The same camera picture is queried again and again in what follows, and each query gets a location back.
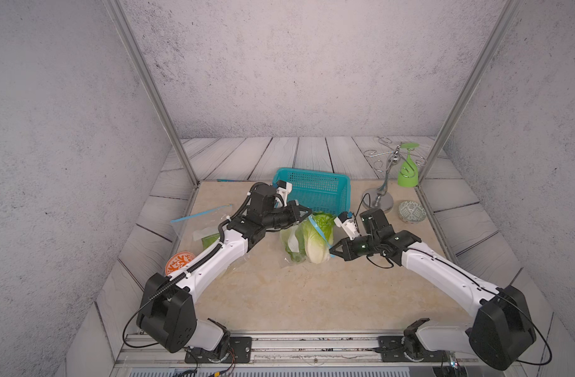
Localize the green plastic goblet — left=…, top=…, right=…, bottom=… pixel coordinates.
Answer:
left=397, top=142, right=419, bottom=188

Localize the chinese cabbage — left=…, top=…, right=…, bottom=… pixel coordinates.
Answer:
left=279, top=226, right=307, bottom=263
left=201, top=233, right=220, bottom=251
left=301, top=213, right=334, bottom=264

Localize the clear zipper bag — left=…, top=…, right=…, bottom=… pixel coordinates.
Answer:
left=170, top=204, right=233, bottom=256
left=279, top=213, right=335, bottom=264

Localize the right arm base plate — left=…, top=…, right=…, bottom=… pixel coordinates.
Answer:
left=372, top=336, right=448, bottom=363

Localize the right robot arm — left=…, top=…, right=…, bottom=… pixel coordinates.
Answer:
left=330, top=209, right=543, bottom=371

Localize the aluminium frame post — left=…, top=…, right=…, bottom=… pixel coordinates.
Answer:
left=419, top=0, right=522, bottom=183
left=104, top=0, right=199, bottom=186

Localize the teal plastic basket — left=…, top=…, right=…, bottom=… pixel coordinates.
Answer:
left=273, top=167, right=351, bottom=216

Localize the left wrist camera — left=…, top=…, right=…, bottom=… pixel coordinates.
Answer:
left=274, top=180, right=293, bottom=206

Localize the silver metal cup rack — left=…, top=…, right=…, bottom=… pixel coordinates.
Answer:
left=362, top=138, right=426, bottom=211

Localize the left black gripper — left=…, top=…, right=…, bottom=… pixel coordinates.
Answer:
left=260, top=199, right=312, bottom=230

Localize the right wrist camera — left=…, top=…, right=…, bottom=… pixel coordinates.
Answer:
left=334, top=211, right=361, bottom=240

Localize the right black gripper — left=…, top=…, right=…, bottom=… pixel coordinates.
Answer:
left=327, top=236, right=379, bottom=261

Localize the aluminium front rail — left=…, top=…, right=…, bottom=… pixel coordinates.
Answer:
left=109, top=331, right=529, bottom=377

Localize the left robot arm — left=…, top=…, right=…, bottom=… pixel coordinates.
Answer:
left=131, top=181, right=312, bottom=361

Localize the right aluminium frame post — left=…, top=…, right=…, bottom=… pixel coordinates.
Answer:
left=419, top=0, right=522, bottom=183

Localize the orange patterned bowl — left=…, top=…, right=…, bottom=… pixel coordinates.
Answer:
left=164, top=251, right=196, bottom=276

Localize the left aluminium frame post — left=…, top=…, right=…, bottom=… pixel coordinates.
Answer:
left=104, top=0, right=199, bottom=186

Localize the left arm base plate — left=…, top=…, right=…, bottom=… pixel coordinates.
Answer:
left=185, top=336, right=253, bottom=364

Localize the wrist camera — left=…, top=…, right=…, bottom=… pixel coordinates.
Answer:
left=334, top=211, right=361, bottom=240
left=274, top=180, right=293, bottom=206

